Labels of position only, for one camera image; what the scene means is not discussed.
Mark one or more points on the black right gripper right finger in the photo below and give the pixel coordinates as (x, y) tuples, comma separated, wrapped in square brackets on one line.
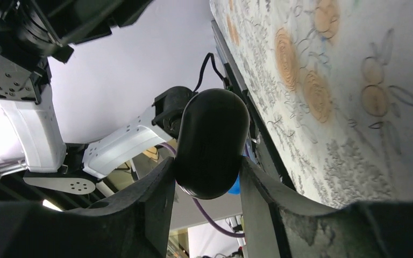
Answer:
[(279, 222)]

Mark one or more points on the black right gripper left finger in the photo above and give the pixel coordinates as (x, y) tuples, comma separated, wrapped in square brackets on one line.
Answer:
[(134, 222)]

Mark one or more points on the black oval earbud case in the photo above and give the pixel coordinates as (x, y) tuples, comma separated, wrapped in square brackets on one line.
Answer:
[(211, 142)]

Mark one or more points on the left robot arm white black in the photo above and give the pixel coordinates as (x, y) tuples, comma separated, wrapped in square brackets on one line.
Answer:
[(30, 33)]

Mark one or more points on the floral patterned table mat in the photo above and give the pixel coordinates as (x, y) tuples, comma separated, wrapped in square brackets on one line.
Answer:
[(333, 84)]

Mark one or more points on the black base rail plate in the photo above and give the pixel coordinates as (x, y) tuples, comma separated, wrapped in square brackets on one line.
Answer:
[(259, 146)]

